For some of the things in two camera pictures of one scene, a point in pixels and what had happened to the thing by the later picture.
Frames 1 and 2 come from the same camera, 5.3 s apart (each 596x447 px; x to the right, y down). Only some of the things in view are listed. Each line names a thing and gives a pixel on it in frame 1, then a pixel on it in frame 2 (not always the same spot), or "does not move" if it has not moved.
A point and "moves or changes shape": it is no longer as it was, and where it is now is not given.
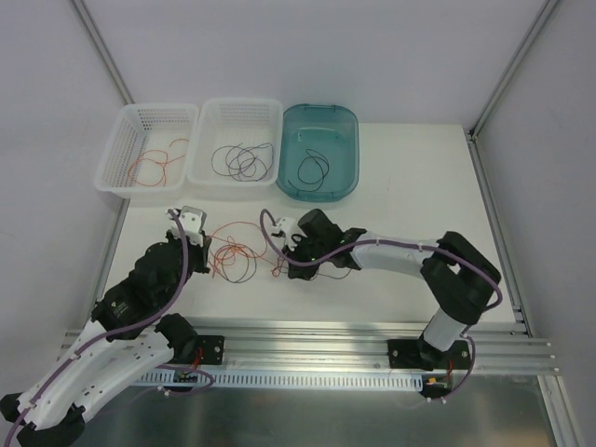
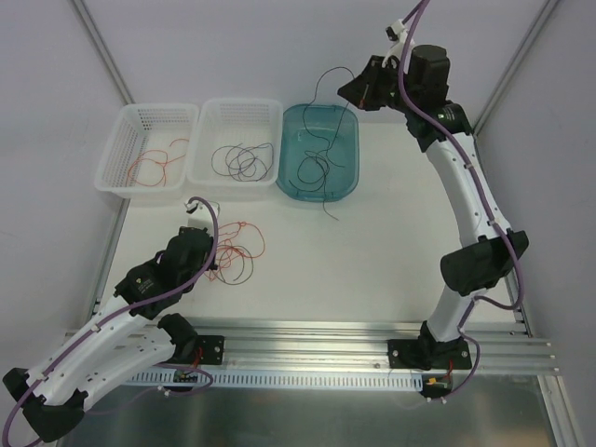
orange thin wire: [227, 251] moves or changes shape
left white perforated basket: [149, 153] does not move
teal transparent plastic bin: [318, 153] does not move
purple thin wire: [226, 147] does not move
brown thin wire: [254, 258] -> [324, 141]
